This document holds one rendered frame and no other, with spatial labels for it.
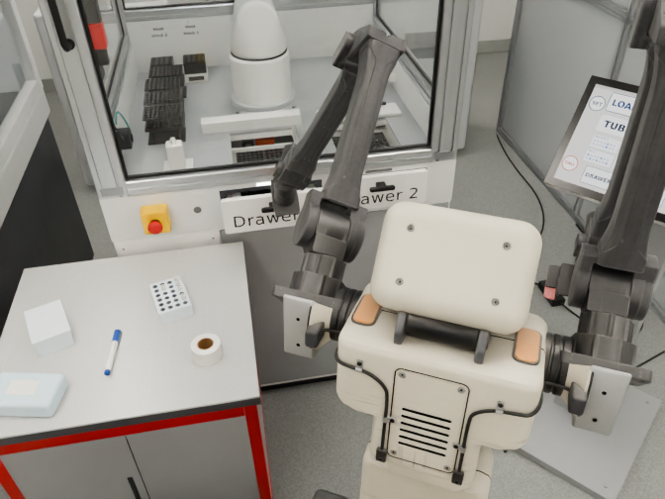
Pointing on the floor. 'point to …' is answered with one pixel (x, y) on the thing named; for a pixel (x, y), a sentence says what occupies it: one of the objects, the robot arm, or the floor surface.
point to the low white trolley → (140, 384)
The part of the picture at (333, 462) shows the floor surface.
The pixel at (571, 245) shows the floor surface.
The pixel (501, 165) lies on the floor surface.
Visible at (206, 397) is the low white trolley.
